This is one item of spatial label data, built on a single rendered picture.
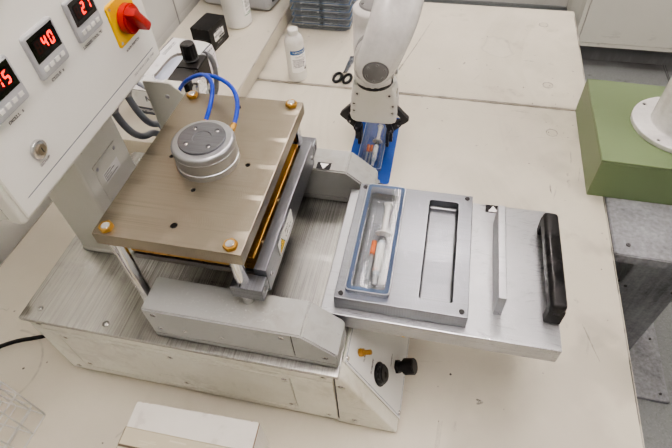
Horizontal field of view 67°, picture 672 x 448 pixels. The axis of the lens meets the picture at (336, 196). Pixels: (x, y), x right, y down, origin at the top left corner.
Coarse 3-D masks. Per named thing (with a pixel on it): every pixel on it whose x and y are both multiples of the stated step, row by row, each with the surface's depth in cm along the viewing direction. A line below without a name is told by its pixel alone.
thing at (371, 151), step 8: (368, 128) 119; (376, 128) 119; (384, 128) 119; (368, 136) 117; (376, 136) 117; (384, 136) 117; (368, 144) 115; (376, 144) 115; (384, 144) 115; (360, 152) 113; (368, 152) 113; (376, 152) 113; (368, 160) 112; (376, 160) 111
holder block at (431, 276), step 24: (360, 192) 75; (408, 192) 74; (432, 192) 74; (360, 216) 72; (408, 216) 71; (432, 216) 73; (456, 216) 73; (408, 240) 68; (432, 240) 70; (456, 240) 69; (408, 264) 66; (432, 264) 67; (456, 264) 65; (336, 288) 64; (408, 288) 63; (432, 288) 65; (456, 288) 63; (384, 312) 63; (408, 312) 62; (432, 312) 61; (456, 312) 61
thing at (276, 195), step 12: (288, 156) 71; (288, 168) 70; (276, 192) 67; (276, 204) 66; (264, 216) 64; (264, 228) 63; (144, 252) 65; (156, 252) 64; (252, 252) 60; (192, 264) 64; (204, 264) 63; (216, 264) 63; (228, 264) 62; (252, 264) 61
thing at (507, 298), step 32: (352, 192) 78; (480, 224) 73; (512, 224) 73; (480, 256) 69; (512, 256) 69; (480, 288) 66; (512, 288) 65; (544, 288) 65; (352, 320) 64; (384, 320) 63; (416, 320) 63; (480, 320) 63; (512, 320) 62; (512, 352) 62; (544, 352) 60
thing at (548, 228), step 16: (544, 224) 68; (544, 240) 66; (560, 240) 66; (544, 256) 65; (560, 256) 64; (544, 272) 64; (560, 272) 62; (560, 288) 61; (560, 304) 59; (544, 320) 62; (560, 320) 61
